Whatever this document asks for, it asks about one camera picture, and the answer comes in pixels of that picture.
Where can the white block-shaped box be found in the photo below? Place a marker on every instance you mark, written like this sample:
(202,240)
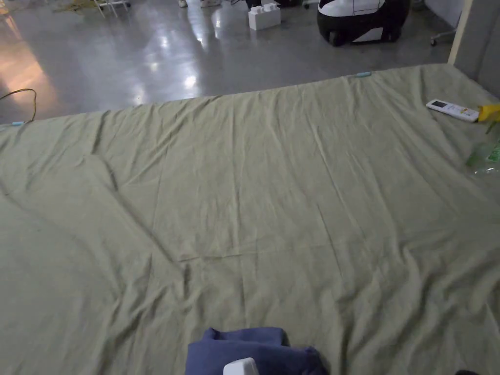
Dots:
(264,17)

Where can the yellow packet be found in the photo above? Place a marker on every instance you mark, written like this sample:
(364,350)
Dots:
(490,112)

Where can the bed with pale green sheet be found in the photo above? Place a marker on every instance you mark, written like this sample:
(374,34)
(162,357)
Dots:
(250,187)

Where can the dark blue shirt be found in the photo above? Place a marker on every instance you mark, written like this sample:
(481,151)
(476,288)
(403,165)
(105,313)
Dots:
(218,347)

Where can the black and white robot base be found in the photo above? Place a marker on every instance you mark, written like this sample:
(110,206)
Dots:
(359,21)

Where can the clear plastic bottle green label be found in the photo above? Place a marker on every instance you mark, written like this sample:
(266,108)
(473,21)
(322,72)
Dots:
(486,156)

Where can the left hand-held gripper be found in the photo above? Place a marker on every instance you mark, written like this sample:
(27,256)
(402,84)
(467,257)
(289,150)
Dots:
(240,368)

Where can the grey padded headboard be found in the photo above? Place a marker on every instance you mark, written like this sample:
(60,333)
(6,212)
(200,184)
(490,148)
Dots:
(482,39)

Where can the white remote control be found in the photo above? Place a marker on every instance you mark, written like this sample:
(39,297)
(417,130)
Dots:
(449,108)

